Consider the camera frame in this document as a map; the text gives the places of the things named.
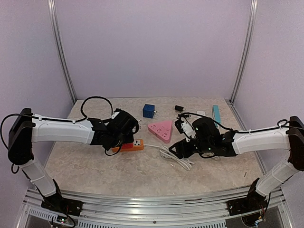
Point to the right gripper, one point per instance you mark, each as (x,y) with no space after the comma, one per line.
(182,147)

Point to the pink triangular power strip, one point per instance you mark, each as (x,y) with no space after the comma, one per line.
(162,130)

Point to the black power adapter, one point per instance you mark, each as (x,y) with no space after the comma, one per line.
(179,108)

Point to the white USB charger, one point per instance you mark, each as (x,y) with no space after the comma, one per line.
(201,113)

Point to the orange power strip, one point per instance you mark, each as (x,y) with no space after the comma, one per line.
(137,146)

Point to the blue cube socket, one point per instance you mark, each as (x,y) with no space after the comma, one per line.
(148,111)

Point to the teal power strip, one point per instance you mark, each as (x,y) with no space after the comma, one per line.
(216,115)

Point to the red cube socket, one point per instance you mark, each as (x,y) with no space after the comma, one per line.
(127,145)

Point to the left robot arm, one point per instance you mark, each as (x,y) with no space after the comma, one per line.
(30,128)

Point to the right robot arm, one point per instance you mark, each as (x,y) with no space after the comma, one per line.
(203,136)

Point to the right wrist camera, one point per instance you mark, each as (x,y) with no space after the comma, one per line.
(185,128)

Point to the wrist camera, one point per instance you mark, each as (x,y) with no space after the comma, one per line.
(118,112)
(185,128)

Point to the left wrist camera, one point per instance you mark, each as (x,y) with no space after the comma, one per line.
(118,112)

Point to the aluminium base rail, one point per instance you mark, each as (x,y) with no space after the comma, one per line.
(196,210)

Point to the right aluminium frame post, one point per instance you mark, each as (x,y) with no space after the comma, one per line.
(245,51)

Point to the aluminium frame post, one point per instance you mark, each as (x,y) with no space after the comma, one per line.
(245,51)
(60,50)

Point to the left aluminium frame post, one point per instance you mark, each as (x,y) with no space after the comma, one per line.
(60,50)

